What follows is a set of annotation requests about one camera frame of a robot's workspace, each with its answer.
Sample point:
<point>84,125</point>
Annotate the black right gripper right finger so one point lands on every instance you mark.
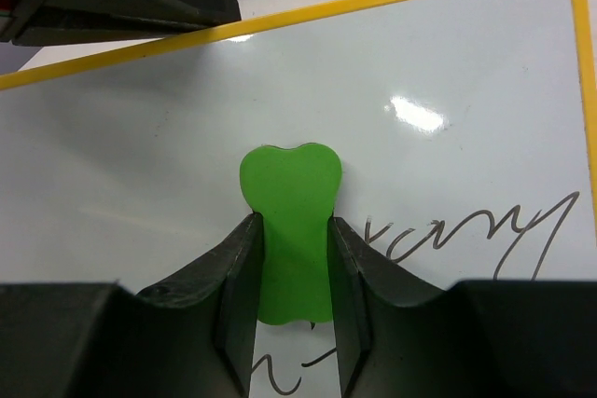
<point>399,336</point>

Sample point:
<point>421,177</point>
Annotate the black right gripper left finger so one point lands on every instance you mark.
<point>191,334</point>

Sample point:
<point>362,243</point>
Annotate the green whiteboard eraser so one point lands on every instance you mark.
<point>295,191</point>

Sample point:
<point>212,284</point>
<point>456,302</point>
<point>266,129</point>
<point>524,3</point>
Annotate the yellow framed whiteboard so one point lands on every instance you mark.
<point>466,131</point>

